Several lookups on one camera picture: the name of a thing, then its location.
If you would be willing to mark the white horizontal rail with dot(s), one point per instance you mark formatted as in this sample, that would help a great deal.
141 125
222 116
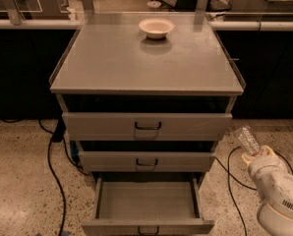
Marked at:
72 25

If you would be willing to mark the grey bottom drawer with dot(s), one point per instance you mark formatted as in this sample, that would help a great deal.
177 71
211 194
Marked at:
147 205

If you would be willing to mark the grey drawer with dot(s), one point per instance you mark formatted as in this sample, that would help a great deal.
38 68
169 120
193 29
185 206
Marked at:
85 126
135 161
147 205

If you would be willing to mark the clear plastic water bottle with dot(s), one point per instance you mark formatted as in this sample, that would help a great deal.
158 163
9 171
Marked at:
248 140

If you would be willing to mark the grey drawer cabinet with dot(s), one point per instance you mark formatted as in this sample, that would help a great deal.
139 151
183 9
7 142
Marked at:
112 66

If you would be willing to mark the black power adapter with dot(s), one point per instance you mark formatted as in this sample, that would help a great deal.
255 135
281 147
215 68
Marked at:
59 132

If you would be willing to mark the white paper bowl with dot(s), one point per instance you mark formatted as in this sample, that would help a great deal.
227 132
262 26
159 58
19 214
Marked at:
156 28

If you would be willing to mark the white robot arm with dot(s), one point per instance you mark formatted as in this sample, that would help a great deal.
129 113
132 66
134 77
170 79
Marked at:
275 187

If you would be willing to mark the white cup with straw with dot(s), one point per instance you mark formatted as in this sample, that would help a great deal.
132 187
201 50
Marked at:
153 5

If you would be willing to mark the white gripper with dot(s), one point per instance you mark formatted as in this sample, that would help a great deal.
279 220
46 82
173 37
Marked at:
268 174

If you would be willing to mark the grey middle drawer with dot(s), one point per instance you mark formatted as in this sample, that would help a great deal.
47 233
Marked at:
135 161

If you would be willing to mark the grey top drawer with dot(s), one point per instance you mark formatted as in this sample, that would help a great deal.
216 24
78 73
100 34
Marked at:
85 126

